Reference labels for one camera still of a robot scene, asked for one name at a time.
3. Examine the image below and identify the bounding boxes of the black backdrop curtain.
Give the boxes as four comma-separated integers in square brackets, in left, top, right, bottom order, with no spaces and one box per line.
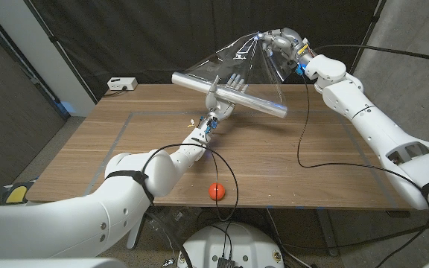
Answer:
[24,0,387,100]

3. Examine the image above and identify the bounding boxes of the black backdrop stand pole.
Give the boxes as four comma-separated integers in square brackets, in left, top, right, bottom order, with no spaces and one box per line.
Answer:
[24,0,98,105]
[344,0,387,85]

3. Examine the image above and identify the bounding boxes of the black box on torso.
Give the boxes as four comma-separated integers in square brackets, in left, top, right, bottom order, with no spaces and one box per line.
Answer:
[216,256,238,268]

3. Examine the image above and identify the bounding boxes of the white power box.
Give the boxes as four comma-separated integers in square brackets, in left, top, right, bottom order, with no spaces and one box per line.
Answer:
[107,77,139,92]

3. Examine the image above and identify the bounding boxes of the thin black left wrist cable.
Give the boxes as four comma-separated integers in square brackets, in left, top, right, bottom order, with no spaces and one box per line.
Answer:
[142,126,240,223]

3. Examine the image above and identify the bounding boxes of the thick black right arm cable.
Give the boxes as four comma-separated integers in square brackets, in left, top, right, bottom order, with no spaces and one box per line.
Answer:
[313,43,429,68]

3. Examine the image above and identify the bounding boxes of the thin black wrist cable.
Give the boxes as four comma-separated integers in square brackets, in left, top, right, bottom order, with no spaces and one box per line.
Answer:
[296,72,424,191]
[142,126,240,223]

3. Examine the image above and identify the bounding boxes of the orange ball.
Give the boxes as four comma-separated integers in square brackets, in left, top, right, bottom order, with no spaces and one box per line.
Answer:
[208,182,226,201]

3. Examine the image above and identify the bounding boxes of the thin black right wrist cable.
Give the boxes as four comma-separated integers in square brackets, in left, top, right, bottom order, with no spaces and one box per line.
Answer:
[296,72,424,191]

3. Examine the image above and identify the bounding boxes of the grey table leg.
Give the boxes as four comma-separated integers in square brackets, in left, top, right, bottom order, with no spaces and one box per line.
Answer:
[314,208,340,258]
[127,215,147,250]

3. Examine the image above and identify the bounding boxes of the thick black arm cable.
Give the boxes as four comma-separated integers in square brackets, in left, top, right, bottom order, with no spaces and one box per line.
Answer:
[143,210,193,268]
[313,43,429,68]

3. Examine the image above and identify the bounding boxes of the white robot shoulder housing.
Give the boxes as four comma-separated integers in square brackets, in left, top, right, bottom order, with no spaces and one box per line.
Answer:
[0,258,128,268]

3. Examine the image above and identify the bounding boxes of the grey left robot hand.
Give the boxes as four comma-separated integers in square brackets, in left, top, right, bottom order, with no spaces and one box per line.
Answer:
[205,73,249,121]

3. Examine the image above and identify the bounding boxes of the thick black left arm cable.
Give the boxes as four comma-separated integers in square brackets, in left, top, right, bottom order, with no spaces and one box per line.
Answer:
[143,210,193,268]

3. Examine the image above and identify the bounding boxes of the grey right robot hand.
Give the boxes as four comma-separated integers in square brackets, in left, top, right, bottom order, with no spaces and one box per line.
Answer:
[258,28,312,74]

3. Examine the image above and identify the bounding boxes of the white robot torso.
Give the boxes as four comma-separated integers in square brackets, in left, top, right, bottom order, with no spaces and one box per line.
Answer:
[177,222,285,268]

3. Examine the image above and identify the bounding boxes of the yellow and black mat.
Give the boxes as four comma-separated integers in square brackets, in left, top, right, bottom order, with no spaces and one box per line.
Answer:
[0,181,36,205]

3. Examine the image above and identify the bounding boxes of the clear plastic bag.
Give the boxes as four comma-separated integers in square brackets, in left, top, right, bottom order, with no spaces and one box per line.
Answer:
[149,207,197,243]

